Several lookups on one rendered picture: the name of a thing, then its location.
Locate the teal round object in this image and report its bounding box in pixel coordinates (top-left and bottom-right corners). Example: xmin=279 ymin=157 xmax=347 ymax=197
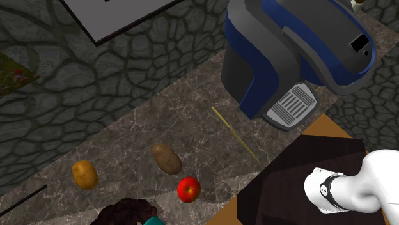
xmin=143 ymin=216 xmax=166 ymax=225

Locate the dark brown lumpy object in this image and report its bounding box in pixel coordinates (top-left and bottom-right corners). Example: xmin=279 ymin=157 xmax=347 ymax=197
xmin=90 ymin=198 xmax=159 ymax=225

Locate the cream and brown small object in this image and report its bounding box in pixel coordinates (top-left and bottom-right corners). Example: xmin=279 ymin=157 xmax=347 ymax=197
xmin=350 ymin=0 xmax=366 ymax=13

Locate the brown potato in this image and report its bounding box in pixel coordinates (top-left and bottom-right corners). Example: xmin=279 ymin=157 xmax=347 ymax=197
xmin=151 ymin=143 xmax=183 ymax=176

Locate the grey framed wall picture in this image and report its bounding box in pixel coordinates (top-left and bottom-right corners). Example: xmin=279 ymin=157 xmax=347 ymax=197
xmin=58 ymin=0 xmax=185 ymax=47

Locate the yellow thin stick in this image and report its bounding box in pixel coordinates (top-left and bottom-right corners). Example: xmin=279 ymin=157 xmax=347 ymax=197
xmin=211 ymin=107 xmax=262 ymax=165

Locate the yellow potato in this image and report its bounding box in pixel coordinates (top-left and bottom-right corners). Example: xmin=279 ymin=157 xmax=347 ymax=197
xmin=71 ymin=160 xmax=100 ymax=191

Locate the thin black rod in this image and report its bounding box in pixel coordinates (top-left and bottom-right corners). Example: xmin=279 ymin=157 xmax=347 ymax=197
xmin=0 ymin=184 xmax=48 ymax=217

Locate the red apple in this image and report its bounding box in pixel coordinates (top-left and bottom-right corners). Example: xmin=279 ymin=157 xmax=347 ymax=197
xmin=176 ymin=176 xmax=202 ymax=204

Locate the blue and grey coffee machine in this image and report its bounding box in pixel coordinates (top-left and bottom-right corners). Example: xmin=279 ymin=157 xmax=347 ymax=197
xmin=220 ymin=0 xmax=378 ymax=133

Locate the dark robot stand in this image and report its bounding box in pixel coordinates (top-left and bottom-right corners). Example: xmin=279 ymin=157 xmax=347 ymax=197
xmin=237 ymin=134 xmax=388 ymax=225

